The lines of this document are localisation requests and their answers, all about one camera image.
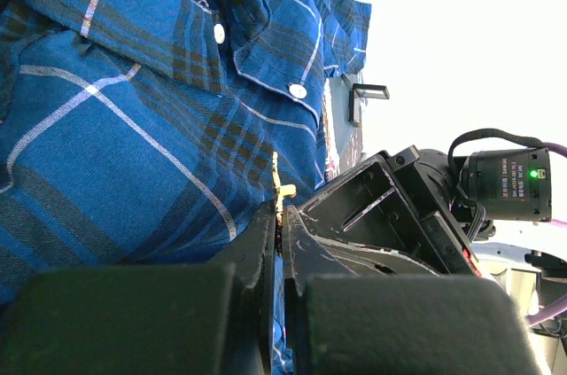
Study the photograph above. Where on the blue plaid shirt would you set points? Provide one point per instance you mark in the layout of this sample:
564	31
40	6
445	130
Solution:
147	131

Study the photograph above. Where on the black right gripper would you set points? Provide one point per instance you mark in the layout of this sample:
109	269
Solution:
389	215

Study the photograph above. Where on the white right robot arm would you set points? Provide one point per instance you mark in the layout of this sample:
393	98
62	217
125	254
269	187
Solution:
504	185

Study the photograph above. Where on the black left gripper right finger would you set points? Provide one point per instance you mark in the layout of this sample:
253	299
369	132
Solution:
342	323

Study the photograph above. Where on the gold flower brooch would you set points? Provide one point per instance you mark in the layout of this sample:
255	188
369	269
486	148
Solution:
282	191

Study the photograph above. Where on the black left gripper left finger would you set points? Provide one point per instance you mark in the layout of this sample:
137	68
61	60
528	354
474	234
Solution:
214	317

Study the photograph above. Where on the blue patterned placemat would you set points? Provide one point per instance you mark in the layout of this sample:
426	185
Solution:
342	125

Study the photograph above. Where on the black brooch box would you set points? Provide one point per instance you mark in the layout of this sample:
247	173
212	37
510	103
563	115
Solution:
359	96

